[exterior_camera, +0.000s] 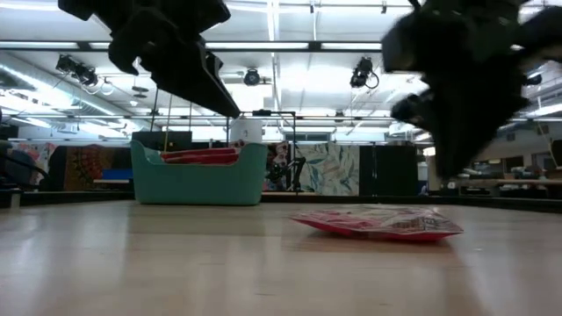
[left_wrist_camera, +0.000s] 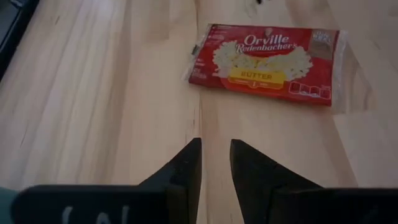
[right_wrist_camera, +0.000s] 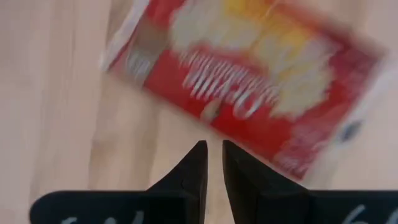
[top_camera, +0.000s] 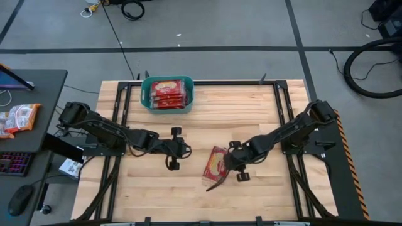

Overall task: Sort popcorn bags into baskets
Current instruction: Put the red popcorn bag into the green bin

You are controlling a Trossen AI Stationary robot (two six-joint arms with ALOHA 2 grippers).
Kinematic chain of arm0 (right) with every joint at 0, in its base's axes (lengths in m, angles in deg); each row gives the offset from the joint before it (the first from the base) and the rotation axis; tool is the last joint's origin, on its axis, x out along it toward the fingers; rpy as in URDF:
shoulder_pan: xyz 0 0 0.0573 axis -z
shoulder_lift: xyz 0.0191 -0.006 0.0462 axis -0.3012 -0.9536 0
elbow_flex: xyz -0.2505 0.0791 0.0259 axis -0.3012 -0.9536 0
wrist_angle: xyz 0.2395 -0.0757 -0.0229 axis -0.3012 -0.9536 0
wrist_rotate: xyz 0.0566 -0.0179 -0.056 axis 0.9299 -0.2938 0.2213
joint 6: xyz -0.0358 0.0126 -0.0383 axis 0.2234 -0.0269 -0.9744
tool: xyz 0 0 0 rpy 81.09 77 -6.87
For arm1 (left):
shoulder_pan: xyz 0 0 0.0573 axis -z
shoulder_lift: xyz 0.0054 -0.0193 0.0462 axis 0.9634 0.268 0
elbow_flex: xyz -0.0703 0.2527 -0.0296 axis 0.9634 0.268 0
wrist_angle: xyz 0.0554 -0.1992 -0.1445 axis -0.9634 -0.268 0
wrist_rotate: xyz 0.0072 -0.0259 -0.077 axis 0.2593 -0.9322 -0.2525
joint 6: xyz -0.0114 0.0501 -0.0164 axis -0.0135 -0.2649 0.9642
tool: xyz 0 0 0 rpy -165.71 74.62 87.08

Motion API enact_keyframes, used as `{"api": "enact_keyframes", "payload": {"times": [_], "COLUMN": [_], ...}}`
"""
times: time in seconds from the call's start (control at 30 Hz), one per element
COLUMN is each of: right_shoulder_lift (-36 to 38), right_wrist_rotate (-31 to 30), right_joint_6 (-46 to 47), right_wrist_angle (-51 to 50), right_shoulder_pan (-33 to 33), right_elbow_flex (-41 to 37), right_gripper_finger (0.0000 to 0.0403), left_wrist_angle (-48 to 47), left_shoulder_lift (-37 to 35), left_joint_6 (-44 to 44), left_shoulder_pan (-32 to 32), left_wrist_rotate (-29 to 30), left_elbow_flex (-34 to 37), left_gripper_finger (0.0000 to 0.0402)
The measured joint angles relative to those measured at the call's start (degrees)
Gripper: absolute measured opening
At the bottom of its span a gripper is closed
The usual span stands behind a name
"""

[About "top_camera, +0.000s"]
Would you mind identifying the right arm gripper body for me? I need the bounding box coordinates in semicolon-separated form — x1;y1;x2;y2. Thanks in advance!
229;140;252;183

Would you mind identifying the black box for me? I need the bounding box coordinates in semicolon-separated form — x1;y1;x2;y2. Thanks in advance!
42;133;85;163

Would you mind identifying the coiled black cable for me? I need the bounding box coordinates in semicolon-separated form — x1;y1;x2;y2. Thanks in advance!
121;0;146;21

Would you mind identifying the teal plastic basket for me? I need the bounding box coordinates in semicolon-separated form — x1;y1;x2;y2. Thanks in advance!
139;75;195;115

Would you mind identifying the thin white cable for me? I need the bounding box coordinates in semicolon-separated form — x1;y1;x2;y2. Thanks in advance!
0;90;13;107

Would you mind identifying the white and yellow cable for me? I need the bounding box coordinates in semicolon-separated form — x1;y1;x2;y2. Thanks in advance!
80;0;104;19

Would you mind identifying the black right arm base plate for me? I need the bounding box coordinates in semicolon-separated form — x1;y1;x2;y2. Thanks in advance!
281;130;336;155

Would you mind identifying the black equipment case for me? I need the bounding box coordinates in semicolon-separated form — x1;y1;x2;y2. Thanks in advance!
367;0;402;39

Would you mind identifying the black aluminium table frame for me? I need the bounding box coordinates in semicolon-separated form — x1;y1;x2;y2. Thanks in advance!
73;72;339;226

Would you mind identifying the long black floor cable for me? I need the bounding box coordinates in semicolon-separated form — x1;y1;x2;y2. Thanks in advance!
100;0;136;81

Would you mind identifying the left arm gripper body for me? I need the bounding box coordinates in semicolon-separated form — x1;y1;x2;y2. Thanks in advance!
165;126;185;172

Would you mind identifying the white printed carton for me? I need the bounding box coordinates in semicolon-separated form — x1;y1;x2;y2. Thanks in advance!
58;158;84;181

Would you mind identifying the black desk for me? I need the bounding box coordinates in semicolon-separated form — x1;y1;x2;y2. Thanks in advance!
0;68;68;226

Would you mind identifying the large black hose loop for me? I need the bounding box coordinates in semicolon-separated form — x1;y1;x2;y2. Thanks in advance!
343;36;402;99

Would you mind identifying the black backlit keyboard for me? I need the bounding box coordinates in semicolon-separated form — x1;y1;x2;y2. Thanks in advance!
0;151;36;178

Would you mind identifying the thin black cable with plug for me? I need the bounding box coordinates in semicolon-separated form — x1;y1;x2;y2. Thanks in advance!
329;48;399;82

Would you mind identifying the orange snack bag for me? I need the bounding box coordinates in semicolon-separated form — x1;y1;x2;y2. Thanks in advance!
0;112;16;139
4;103;42;133

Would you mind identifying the tilted computer monitor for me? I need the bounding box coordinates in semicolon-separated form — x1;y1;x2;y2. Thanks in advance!
0;63;35;92

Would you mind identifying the black computer mouse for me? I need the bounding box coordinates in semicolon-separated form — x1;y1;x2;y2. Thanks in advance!
8;184;35;217

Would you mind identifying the black platform with hazard stripe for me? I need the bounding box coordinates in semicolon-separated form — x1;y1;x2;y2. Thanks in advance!
310;109;371;220

